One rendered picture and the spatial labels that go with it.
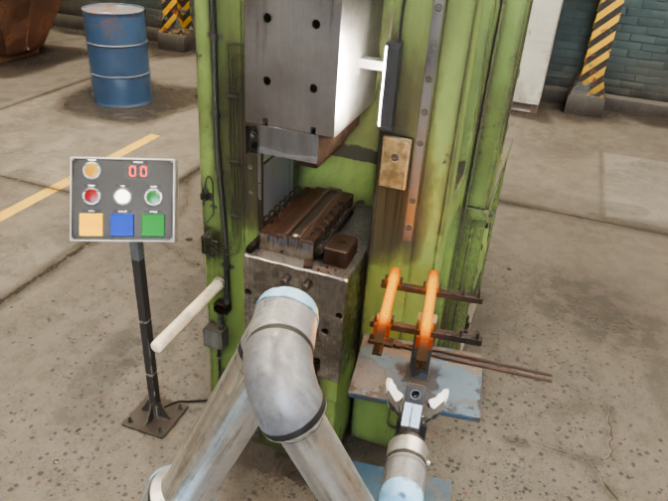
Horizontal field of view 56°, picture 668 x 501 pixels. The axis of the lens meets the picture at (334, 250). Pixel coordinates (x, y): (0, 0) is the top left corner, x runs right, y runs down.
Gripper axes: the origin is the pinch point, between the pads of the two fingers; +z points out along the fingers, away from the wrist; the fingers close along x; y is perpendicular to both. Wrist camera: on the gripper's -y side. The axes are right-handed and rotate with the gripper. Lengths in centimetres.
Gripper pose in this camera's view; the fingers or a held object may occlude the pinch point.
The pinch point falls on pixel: (417, 381)
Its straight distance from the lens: 160.4
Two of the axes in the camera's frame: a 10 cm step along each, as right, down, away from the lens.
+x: 9.8, 1.6, -1.5
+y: -0.6, 8.6, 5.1
